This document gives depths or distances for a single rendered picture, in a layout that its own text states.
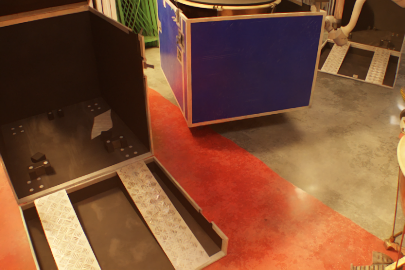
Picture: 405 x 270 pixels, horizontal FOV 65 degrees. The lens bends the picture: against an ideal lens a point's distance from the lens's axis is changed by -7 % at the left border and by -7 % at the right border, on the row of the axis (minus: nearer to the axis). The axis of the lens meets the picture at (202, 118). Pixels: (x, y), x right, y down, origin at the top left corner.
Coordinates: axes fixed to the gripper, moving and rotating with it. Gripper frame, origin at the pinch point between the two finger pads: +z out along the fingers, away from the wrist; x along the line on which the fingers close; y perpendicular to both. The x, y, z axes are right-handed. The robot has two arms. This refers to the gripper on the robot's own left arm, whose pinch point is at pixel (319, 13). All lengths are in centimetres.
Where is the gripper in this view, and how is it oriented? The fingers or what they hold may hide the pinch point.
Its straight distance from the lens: 269.1
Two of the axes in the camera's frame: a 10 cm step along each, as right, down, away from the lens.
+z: 0.5, 9.3, 3.6
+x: 9.6, -1.5, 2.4
